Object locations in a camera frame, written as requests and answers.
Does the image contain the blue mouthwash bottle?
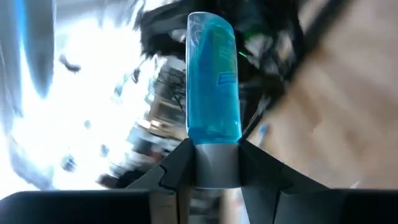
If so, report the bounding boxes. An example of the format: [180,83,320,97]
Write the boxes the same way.
[185,11,243,190]

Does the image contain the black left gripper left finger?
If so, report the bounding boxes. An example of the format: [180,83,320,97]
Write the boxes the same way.
[126,138,197,224]

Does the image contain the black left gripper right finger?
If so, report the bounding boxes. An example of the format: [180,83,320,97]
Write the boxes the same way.
[239,138,329,224]

